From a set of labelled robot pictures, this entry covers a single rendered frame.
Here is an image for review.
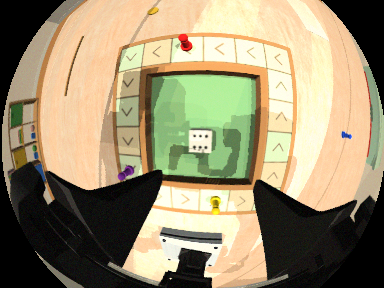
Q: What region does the yellow pawn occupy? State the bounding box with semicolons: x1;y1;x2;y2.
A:
211;196;220;215

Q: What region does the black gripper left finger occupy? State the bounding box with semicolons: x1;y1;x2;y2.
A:
45;169;163;268

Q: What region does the white die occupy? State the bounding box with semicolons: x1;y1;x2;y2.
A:
189;129;212;152

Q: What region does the red pawn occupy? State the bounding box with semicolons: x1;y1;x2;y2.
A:
179;33;192;52

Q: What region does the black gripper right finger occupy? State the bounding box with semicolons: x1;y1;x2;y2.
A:
253;180;357;280

